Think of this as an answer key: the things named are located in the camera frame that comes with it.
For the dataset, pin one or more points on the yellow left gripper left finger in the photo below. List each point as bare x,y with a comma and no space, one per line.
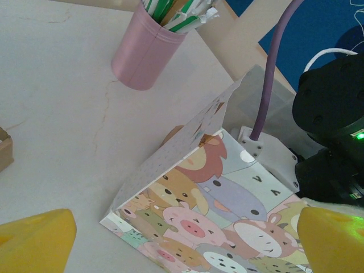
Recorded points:
34,244

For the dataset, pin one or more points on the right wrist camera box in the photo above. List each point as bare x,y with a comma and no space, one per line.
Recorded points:
273,159

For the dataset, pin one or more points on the pink cylindrical straw holder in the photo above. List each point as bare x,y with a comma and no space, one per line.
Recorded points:
142,57

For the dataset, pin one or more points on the cartoon animal paper gift bag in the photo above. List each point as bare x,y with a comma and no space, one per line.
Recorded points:
199,213

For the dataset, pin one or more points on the white green wrapped straw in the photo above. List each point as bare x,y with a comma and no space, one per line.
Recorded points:
159,8
209,15
182,24

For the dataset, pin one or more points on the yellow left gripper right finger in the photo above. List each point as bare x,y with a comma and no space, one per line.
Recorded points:
332,244

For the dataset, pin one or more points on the brown cardboard napkin box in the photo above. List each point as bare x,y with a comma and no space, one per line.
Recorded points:
5,153

